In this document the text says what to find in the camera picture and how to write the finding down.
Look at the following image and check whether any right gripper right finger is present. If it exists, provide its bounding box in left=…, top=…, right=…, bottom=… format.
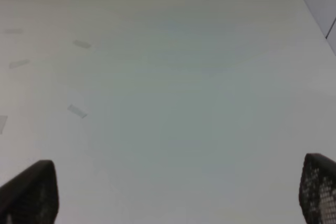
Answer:
left=299, top=153, right=335, bottom=224

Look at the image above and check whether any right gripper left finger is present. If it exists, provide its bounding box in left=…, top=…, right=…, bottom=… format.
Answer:
left=1, top=160, right=59, bottom=223

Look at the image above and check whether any clear tape piece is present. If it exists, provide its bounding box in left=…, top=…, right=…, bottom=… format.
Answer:
left=73, top=40, right=91, bottom=49
left=9, top=59, right=30, bottom=69
left=67, top=104, right=87, bottom=119
left=3, top=28, right=23, bottom=34
left=0, top=115, right=8, bottom=134

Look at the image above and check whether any clear tape piece upper middle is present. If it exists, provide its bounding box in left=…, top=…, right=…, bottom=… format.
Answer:
left=9, top=59, right=30, bottom=69

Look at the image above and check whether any clear tape piece top right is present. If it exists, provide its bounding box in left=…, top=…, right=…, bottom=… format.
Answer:
left=73, top=40, right=91, bottom=49

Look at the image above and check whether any clear tape piece far top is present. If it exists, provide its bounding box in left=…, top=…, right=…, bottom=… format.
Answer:
left=3, top=28, right=23, bottom=34

